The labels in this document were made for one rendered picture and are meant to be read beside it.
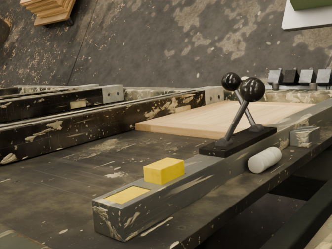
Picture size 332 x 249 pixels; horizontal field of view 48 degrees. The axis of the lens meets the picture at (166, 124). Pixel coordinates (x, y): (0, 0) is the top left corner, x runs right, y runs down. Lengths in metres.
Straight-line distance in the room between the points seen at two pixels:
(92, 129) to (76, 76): 2.82
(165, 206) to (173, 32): 2.72
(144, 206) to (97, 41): 3.37
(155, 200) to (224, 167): 0.16
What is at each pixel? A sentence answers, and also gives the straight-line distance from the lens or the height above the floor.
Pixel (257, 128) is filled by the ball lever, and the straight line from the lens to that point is 0.71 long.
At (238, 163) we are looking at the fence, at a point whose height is 1.47.
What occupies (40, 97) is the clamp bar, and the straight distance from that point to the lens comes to 1.46.
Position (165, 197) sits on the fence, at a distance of 0.47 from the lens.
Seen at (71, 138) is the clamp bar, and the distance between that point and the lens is 0.89.
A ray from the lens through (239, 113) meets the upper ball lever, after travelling 0.59.
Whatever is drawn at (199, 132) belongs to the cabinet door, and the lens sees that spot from 0.89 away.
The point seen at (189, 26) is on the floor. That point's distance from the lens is 3.06.
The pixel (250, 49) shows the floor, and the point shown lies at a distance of 2.64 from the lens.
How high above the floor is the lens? 2.01
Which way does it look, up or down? 48 degrees down
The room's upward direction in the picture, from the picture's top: 57 degrees counter-clockwise
